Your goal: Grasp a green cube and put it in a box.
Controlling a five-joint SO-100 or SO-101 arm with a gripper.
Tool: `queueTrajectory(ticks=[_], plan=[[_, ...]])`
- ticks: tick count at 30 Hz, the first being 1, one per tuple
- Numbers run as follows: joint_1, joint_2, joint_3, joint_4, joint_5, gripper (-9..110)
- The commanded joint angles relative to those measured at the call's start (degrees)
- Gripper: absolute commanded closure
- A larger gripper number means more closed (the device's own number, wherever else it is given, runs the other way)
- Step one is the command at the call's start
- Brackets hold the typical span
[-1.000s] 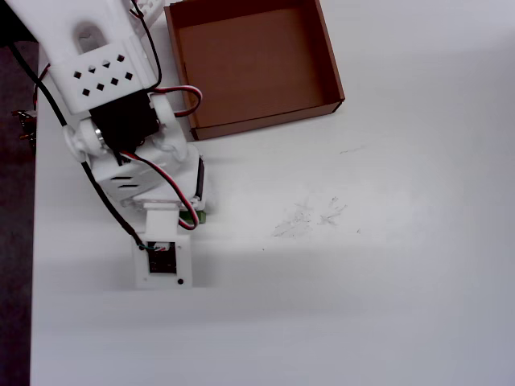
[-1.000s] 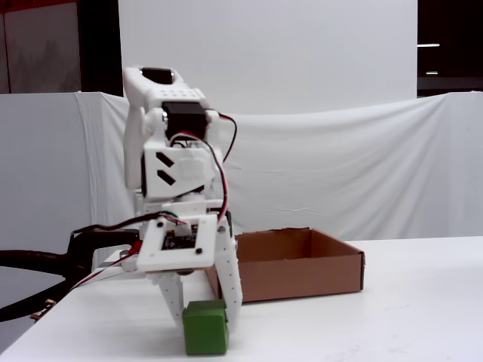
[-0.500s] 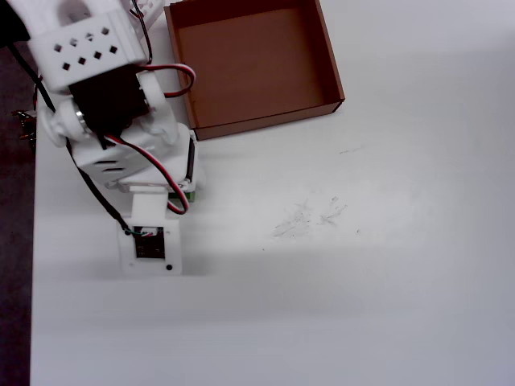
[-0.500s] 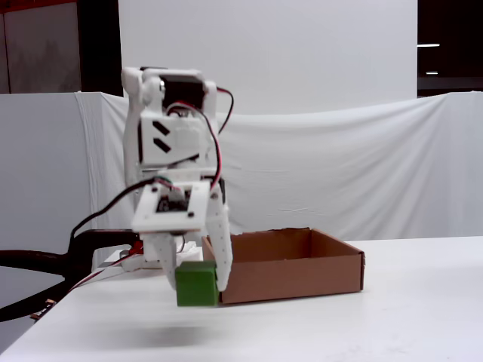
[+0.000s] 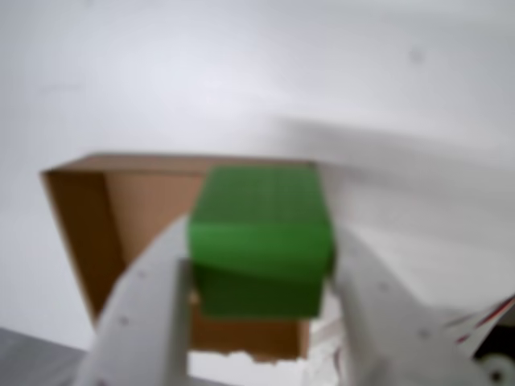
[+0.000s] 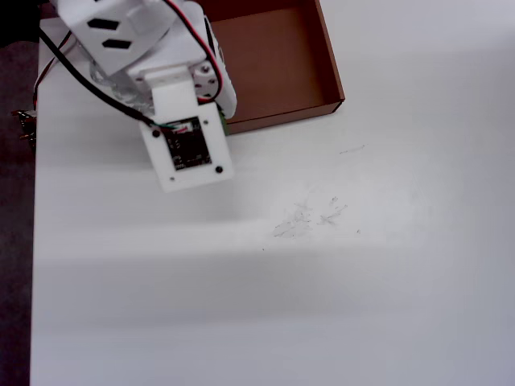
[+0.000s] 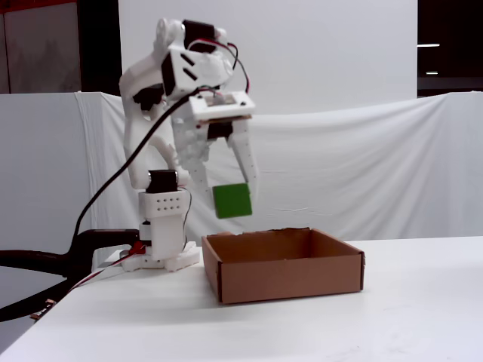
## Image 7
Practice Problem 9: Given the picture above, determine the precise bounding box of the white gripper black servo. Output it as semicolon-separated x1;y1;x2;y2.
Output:
170;116;260;203

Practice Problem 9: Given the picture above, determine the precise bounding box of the white wrist camera mount plate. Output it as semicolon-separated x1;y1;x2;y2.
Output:
188;90;257;125

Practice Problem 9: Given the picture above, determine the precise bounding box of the white draped cloth sheet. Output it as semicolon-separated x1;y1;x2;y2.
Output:
74;90;483;250

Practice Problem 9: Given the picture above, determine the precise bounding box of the gray partition panel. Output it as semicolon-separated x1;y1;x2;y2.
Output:
0;92;82;257

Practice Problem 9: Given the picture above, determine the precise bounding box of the white backdrop panel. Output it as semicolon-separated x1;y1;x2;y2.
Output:
118;0;419;115

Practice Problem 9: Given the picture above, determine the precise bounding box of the red black arm servo wire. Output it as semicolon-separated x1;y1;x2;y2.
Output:
186;37;254;95

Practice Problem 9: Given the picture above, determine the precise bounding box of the dark glass window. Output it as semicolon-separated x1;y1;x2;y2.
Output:
417;0;483;100

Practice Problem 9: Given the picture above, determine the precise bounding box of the red white black base cable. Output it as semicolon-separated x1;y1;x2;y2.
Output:
66;241;149;293

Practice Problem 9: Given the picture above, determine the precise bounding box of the thick black camera cable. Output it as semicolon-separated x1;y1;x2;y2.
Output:
70;86;214;265

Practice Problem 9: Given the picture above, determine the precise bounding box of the green cube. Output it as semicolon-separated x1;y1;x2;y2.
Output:
211;183;254;220

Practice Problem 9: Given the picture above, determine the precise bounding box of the brown cardboard box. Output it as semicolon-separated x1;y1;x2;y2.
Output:
201;226;366;305

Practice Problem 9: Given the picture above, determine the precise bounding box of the small brown connector plug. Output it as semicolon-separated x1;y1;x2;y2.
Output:
29;298;56;321

